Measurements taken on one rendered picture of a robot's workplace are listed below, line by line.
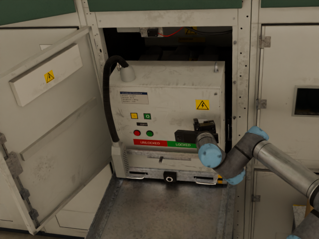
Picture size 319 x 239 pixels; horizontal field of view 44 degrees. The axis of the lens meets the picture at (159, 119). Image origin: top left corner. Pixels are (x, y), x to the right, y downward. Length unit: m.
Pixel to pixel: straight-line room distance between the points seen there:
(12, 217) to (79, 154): 1.14
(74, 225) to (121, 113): 1.23
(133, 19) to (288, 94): 0.74
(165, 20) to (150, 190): 0.80
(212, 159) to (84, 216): 1.46
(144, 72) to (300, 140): 0.79
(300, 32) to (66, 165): 1.18
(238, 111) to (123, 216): 0.72
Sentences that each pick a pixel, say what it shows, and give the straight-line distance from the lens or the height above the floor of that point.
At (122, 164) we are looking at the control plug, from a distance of 1.78.
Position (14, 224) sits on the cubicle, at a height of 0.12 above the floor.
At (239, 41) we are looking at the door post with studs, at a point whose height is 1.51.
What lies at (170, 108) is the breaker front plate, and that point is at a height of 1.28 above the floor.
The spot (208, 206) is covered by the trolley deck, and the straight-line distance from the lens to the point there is 1.82.
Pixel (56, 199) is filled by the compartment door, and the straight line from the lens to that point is 1.95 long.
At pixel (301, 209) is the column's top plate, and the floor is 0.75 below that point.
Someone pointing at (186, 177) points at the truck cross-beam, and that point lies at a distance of 1.89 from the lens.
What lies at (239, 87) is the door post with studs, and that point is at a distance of 1.78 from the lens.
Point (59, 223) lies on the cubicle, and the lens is 2.81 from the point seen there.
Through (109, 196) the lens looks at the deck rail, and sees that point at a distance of 1.91.
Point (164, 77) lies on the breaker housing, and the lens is 1.67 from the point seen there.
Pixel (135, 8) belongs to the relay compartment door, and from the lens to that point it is 1.66.
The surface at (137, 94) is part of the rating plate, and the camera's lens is 1.66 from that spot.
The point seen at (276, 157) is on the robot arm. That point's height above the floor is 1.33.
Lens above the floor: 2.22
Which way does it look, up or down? 36 degrees down
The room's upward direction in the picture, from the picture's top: 7 degrees counter-clockwise
